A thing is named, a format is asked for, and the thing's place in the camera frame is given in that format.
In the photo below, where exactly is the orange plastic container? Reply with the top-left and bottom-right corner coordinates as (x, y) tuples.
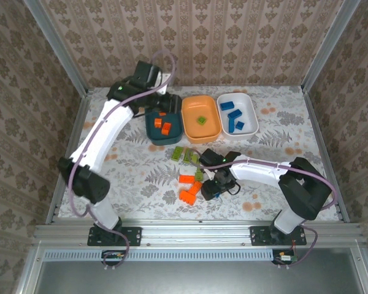
(180, 94), (223, 145)

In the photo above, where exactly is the teal plastic container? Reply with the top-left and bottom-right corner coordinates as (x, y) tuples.
(145, 104), (185, 146)

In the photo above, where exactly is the white plastic container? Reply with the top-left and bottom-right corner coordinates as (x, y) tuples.
(217, 92), (260, 141)

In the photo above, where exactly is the floral patterned table cover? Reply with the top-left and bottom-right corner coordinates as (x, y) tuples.
(57, 85), (340, 222)

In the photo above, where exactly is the grey metal sheet panel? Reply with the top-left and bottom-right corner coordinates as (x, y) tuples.
(33, 248), (367, 294)

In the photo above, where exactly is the small circuit board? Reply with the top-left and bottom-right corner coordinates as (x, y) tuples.
(102, 250), (126, 265)
(272, 249), (298, 265)

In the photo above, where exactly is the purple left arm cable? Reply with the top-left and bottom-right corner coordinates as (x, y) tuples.
(67, 50), (176, 270)

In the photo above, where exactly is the long aluminium base rail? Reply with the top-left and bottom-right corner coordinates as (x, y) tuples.
(33, 219), (366, 249)

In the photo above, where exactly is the slotted grey cable duct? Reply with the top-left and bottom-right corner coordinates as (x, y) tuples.
(44, 248), (277, 262)

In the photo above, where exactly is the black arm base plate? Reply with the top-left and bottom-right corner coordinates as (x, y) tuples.
(87, 225), (142, 247)
(250, 225), (307, 247)

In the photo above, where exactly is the aluminium table side rail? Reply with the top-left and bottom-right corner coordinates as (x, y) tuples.
(301, 87), (351, 224)
(45, 90), (94, 224)

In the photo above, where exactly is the aluminium frame post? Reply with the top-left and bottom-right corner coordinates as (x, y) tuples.
(300, 0), (362, 92)
(23, 0), (90, 97)

